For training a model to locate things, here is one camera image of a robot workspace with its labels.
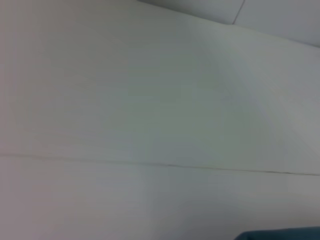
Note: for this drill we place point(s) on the teal blue shirt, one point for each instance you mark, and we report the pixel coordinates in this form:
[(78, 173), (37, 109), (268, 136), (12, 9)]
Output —
[(287, 235)]

